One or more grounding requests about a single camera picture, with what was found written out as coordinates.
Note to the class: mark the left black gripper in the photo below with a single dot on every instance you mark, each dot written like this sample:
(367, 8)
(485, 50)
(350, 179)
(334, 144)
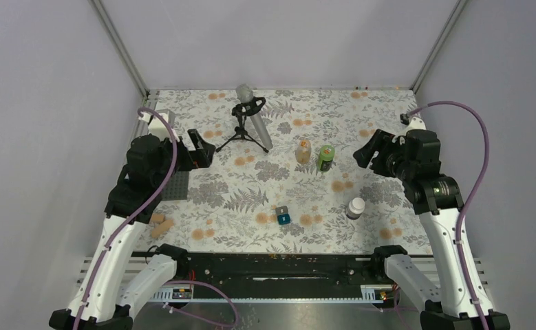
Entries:
(201, 157)

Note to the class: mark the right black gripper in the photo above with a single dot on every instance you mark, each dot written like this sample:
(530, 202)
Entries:
(382, 141)

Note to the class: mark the white cap pill bottle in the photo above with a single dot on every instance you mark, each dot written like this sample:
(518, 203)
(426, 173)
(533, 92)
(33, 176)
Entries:
(355, 208)

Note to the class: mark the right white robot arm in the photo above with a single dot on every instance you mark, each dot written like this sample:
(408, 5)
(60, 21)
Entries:
(460, 301)

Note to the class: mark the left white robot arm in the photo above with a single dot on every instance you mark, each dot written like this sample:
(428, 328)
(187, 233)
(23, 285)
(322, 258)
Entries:
(98, 303)

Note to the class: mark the grey lego baseplate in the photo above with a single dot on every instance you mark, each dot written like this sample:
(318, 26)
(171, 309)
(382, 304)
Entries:
(177, 188)

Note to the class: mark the green pill bottle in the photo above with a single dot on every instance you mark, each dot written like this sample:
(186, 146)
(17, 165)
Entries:
(325, 158)

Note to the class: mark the tan wooden block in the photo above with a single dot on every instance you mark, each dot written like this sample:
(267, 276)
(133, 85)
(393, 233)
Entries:
(162, 228)

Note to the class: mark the black microphone tripod stand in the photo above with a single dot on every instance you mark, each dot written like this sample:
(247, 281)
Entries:
(241, 111)

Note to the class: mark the grey microphone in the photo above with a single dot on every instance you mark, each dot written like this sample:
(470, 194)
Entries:
(245, 94)

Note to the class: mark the floral table mat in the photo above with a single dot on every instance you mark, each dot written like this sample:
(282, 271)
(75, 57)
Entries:
(231, 205)

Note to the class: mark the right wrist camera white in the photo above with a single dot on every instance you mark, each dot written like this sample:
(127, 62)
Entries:
(411, 122)

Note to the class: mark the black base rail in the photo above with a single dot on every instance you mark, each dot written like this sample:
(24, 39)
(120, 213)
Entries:
(219, 270)

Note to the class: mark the white cable duct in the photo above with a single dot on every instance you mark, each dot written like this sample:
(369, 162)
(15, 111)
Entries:
(303, 292)

